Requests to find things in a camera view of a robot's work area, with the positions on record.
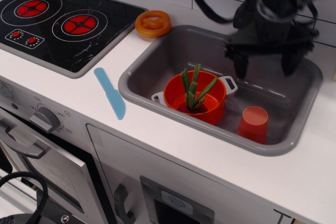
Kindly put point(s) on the grey cabinet door handle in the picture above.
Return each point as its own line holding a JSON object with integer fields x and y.
{"x": 120, "y": 196}

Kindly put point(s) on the purple toy beet green leaves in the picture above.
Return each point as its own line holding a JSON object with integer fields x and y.
{"x": 193, "y": 101}

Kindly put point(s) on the orange toy pot white handles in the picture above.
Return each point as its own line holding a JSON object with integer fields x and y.
{"x": 212, "y": 110}

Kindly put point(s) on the white cabinet door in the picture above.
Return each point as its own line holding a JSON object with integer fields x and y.
{"x": 163, "y": 191}

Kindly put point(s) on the orange plastic cup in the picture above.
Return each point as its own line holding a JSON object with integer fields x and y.
{"x": 253, "y": 124}

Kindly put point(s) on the orange toy pretzel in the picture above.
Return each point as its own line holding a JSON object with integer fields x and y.
{"x": 153, "y": 23}

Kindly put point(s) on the black toy stove top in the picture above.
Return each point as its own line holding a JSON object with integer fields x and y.
{"x": 65, "y": 36}

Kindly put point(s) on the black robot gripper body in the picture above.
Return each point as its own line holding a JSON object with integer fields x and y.
{"x": 263, "y": 37}

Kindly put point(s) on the black toy faucet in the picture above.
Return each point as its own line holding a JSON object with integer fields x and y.
{"x": 244, "y": 14}

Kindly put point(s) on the grey oven door handle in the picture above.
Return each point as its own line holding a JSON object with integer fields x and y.
{"x": 22, "y": 141}

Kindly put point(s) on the toy oven door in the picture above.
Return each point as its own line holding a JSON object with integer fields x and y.
{"x": 67, "y": 177}

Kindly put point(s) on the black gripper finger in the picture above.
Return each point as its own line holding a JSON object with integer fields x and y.
{"x": 240, "y": 65}
{"x": 290, "y": 60}

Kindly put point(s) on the grey oven knob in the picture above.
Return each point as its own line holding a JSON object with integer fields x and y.
{"x": 45, "y": 120}

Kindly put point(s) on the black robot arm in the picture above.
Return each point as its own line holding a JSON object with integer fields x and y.
{"x": 280, "y": 11}

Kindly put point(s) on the blue plastic toy knife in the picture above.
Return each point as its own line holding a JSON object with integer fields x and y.
{"x": 114, "y": 97}

